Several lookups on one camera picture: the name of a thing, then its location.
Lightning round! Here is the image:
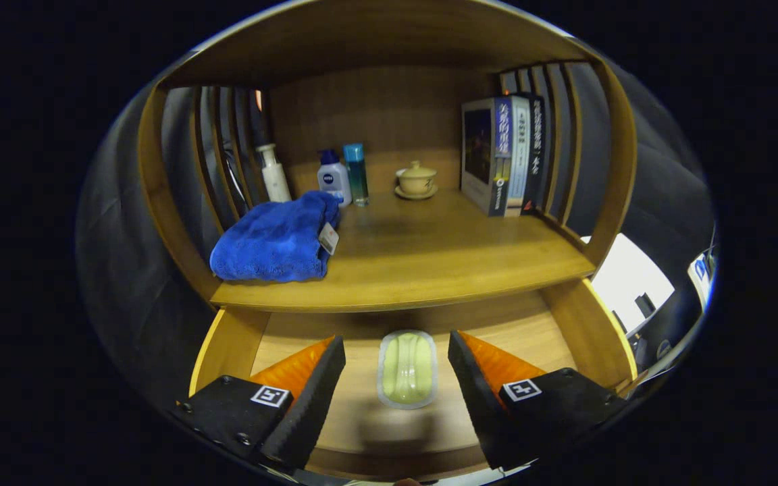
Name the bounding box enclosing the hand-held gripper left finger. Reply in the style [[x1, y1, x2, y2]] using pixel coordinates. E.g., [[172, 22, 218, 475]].
[[172, 335, 347, 473]]

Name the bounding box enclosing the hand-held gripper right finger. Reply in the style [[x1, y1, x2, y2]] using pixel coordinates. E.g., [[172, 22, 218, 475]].
[[448, 329, 631, 471]]

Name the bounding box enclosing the wooden drawer with black knob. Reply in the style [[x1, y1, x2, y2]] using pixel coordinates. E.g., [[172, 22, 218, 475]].
[[188, 278, 638, 481]]

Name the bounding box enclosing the pale green scrub brush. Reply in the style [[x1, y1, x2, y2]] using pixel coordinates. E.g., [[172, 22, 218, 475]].
[[377, 329, 438, 410]]

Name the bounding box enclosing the wooden countertop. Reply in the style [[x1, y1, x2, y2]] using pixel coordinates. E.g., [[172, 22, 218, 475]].
[[210, 190, 596, 313]]

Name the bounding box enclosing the white side cabinet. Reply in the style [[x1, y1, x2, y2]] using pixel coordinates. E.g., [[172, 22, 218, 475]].
[[581, 233, 675, 335]]

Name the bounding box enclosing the wooden cabinet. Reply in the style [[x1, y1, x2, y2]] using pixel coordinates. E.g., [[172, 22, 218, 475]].
[[138, 0, 638, 315]]

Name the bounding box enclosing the blue folded towel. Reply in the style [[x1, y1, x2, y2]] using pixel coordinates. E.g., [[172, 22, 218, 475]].
[[210, 190, 342, 283]]

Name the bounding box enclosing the white lotion bottle blue cap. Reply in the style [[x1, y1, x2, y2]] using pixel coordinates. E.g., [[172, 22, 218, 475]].
[[317, 149, 353, 207]]

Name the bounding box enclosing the white pump bottle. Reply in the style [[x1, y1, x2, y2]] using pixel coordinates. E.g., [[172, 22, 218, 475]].
[[256, 143, 292, 203]]

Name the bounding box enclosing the beige lidded teacup with saucer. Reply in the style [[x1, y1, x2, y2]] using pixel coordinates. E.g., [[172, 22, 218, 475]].
[[394, 161, 439, 200]]

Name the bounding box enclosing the teal translucent bottle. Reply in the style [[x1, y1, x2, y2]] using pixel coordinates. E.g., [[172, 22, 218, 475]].
[[342, 142, 369, 207]]

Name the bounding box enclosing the book with blue spine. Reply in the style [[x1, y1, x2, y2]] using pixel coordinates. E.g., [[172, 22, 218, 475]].
[[461, 97, 513, 217]]

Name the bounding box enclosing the book with white spine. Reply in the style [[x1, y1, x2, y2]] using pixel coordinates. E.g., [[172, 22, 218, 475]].
[[505, 96, 531, 218]]

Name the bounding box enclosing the white side desk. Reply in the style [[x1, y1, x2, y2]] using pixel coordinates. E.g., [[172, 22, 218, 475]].
[[688, 246, 719, 311]]

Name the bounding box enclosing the book with black spine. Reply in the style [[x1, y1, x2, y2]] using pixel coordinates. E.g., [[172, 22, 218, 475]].
[[523, 94, 546, 215]]

